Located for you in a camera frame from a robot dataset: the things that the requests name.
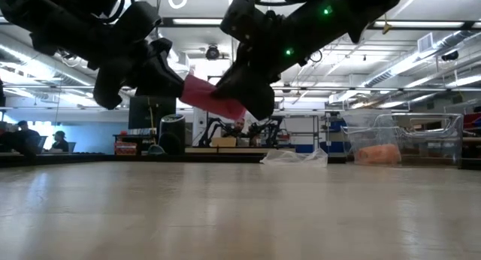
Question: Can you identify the red boxes stack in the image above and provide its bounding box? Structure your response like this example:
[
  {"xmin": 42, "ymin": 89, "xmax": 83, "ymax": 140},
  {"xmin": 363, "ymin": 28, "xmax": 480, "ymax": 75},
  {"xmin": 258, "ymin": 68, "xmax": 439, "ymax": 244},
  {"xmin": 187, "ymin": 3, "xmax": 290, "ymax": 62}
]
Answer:
[{"xmin": 113, "ymin": 140, "xmax": 138, "ymax": 156}]

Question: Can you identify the clear zip bag with label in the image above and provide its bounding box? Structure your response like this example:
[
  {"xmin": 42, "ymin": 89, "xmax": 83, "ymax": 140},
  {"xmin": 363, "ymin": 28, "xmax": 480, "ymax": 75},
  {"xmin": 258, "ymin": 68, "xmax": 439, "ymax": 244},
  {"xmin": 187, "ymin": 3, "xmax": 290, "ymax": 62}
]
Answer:
[{"xmin": 340, "ymin": 108, "xmax": 404, "ymax": 167}]

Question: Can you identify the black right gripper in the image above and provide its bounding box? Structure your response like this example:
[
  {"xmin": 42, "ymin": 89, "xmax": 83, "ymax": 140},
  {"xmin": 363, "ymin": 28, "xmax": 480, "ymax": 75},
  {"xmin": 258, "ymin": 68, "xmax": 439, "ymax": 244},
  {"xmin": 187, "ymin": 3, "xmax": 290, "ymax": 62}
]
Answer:
[{"xmin": 212, "ymin": 0, "xmax": 293, "ymax": 122}]

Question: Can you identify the orange bandage roll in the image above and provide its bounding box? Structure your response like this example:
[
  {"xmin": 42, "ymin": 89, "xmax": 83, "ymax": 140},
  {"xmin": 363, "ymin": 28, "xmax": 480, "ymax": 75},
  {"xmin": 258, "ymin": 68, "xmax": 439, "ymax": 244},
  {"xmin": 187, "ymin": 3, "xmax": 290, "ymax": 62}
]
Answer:
[{"xmin": 355, "ymin": 143, "xmax": 402, "ymax": 165}]

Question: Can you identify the black aluminium table frame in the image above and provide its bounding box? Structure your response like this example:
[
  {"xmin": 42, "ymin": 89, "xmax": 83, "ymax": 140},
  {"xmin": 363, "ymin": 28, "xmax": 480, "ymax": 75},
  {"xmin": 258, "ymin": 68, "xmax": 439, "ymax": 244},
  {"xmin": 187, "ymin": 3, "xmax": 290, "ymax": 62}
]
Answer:
[{"xmin": 0, "ymin": 150, "xmax": 481, "ymax": 170}]

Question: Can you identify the silver air duct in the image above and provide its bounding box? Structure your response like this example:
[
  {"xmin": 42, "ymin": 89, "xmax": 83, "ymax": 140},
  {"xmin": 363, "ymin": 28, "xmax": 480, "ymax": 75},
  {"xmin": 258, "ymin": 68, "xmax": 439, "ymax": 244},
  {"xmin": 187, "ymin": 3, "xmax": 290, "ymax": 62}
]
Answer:
[{"xmin": 360, "ymin": 29, "xmax": 481, "ymax": 89}]

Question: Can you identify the white ceiling vent grille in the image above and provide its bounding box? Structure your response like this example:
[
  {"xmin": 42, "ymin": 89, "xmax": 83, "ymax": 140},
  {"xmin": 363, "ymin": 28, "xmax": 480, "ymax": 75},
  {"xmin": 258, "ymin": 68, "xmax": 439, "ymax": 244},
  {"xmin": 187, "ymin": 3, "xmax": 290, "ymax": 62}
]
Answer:
[{"xmin": 417, "ymin": 32, "xmax": 437, "ymax": 55}]

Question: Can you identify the cardboard box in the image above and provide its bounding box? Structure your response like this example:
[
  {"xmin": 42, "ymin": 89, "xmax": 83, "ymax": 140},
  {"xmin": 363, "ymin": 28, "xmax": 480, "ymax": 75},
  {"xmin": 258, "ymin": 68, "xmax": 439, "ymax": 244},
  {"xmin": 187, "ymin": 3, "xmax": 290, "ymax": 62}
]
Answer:
[{"xmin": 210, "ymin": 136, "xmax": 237, "ymax": 148}]

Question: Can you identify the black monitor screen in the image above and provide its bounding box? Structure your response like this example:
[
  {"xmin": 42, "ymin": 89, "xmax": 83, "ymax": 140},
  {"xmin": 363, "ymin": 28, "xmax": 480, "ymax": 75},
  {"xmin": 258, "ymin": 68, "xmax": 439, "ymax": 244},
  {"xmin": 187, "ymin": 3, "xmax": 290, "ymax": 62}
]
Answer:
[{"xmin": 128, "ymin": 95, "xmax": 177, "ymax": 131}]

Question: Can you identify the pink elastic bandage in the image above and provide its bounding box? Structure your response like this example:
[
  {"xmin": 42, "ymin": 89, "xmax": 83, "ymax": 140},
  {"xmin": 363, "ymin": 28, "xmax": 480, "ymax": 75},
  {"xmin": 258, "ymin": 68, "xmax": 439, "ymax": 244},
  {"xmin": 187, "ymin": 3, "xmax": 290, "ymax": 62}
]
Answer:
[{"xmin": 179, "ymin": 73, "xmax": 247, "ymax": 122}]

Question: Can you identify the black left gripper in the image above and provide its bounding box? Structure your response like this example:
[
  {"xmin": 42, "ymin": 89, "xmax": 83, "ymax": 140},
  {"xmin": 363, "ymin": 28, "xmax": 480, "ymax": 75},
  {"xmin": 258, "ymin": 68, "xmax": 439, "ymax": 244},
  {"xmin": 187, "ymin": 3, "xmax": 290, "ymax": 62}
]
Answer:
[{"xmin": 88, "ymin": 0, "xmax": 186, "ymax": 111}]

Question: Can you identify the clear plastic holder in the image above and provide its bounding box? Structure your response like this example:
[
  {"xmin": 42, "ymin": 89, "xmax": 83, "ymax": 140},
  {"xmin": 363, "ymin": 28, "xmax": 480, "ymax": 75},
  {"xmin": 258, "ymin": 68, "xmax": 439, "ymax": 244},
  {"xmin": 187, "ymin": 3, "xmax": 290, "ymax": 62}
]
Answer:
[{"xmin": 390, "ymin": 112, "xmax": 464, "ymax": 168}]

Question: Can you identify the person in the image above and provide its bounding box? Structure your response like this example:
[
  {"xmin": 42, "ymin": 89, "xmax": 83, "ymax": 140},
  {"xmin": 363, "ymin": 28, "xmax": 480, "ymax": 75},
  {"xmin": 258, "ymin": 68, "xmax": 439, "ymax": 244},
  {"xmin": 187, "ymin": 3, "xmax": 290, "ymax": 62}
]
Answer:
[
  {"xmin": 50, "ymin": 130, "xmax": 71, "ymax": 153},
  {"xmin": 224, "ymin": 117, "xmax": 252, "ymax": 147},
  {"xmin": 7, "ymin": 119, "xmax": 43, "ymax": 158}
]

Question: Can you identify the black ceiling camera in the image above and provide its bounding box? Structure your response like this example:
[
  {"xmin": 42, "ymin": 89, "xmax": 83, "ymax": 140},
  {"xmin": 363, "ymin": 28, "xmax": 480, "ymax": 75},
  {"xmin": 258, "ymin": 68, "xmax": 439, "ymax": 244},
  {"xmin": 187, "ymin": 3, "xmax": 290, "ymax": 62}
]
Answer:
[{"xmin": 204, "ymin": 44, "xmax": 221, "ymax": 62}]

